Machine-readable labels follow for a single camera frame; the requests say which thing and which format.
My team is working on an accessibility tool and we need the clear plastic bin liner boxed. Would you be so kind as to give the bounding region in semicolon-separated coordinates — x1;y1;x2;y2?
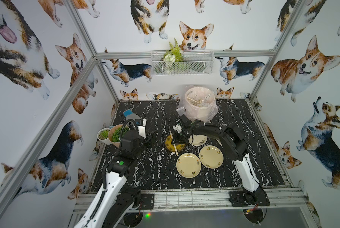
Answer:
175;84;218;123

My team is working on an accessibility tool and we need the bare wooden chopsticks pair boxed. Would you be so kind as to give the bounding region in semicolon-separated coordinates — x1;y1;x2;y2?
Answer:
169;130;179;156

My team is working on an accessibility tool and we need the cream plate front left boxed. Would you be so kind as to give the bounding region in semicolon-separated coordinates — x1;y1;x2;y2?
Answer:
176;153;202;179

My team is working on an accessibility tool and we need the cream plate back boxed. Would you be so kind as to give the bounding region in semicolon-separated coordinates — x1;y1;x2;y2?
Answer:
189;135;208;146

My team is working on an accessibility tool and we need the dark yellow patterned plate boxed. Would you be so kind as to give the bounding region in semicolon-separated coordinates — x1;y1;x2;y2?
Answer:
165;135;186;153

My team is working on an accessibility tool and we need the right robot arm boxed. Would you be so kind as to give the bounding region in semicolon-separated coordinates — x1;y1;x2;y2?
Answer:
172;115;270;207

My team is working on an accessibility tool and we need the white wire wall basket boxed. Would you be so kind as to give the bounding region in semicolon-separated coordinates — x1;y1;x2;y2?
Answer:
151;51;215;76

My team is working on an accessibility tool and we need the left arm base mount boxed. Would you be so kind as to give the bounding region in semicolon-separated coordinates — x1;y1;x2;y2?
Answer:
129;193;155;212

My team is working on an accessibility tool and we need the artificial fern with flower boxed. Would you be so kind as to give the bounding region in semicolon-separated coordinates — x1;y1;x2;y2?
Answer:
163;39;184;73

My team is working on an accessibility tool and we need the brown pot green plant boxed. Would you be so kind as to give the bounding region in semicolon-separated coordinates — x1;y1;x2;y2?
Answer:
108;124;123;148

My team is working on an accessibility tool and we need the cream plate front right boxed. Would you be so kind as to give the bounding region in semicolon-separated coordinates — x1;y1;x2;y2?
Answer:
199;145;224;169

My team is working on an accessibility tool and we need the aluminium front rail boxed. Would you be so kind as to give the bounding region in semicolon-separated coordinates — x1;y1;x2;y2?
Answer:
73;187;307;214

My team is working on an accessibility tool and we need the cream plate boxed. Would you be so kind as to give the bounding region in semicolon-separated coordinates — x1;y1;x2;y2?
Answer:
189;135;208;146
176;153;202;179
199;145;224;169

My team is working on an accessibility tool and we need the grey blue work glove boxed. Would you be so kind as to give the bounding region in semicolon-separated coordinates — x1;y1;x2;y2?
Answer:
123;109;141;124

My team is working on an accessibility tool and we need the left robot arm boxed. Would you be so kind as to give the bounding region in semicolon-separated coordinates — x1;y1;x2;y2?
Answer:
76;119;154;228

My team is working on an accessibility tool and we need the white pot green plant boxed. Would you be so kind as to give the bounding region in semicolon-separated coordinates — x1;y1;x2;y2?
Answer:
97;128;111;145

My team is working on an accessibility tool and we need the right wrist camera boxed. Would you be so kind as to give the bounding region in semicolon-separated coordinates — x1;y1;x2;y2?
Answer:
173;124;183;134

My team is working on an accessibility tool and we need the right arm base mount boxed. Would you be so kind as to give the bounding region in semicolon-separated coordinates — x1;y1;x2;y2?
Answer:
228;190;270;207

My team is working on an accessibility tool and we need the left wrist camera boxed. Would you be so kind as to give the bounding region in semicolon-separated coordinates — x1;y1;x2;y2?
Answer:
135;119;146;139

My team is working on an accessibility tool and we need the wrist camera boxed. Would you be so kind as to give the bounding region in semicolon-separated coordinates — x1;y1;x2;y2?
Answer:
135;119;146;139
173;124;183;134

